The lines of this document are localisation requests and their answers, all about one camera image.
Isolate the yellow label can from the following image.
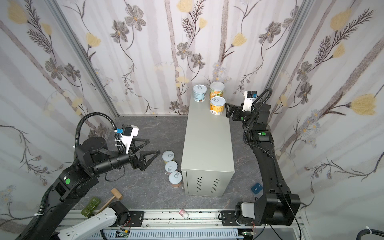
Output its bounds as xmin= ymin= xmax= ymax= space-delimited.
xmin=162 ymin=150 xmax=175 ymax=164
xmin=210 ymin=96 xmax=226 ymax=115

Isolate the green orange peach can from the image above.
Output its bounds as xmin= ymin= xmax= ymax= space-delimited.
xmin=210 ymin=82 xmax=225 ymax=100

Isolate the white blue label can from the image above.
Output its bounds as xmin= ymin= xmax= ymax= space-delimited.
xmin=193 ymin=85 xmax=207 ymax=102

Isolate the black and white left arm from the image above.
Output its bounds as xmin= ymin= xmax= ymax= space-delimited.
xmin=17 ymin=112 xmax=161 ymax=240

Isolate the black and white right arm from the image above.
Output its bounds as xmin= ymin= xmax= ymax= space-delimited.
xmin=225 ymin=88 xmax=301 ymax=226

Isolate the pink label can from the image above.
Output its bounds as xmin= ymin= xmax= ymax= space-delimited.
xmin=165 ymin=161 xmax=178 ymax=176

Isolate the salmon label can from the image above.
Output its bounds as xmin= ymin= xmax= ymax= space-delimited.
xmin=169 ymin=172 xmax=183 ymax=188

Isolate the wooden mallet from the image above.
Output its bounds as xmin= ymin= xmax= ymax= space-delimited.
xmin=94 ymin=188 xmax=123 ymax=215

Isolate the grey metal cabinet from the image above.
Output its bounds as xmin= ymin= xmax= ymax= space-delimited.
xmin=181 ymin=100 xmax=235 ymax=197

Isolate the green block toy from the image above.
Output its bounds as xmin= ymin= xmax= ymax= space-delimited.
xmin=81 ymin=197 xmax=101 ymax=217

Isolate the small pink bottle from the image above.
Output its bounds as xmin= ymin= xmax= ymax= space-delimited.
xmin=178 ymin=209 xmax=189 ymax=219

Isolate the blue square block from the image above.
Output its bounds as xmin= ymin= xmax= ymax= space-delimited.
xmin=251 ymin=183 xmax=263 ymax=195

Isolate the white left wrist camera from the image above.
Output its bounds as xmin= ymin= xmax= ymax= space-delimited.
xmin=115 ymin=125 xmax=139 ymax=154

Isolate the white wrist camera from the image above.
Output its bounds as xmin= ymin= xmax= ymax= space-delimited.
xmin=243 ymin=91 xmax=258 ymax=112
xmin=115 ymin=125 xmax=139 ymax=154

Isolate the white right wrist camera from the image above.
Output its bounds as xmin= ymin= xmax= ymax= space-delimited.
xmin=243 ymin=91 xmax=258 ymax=112

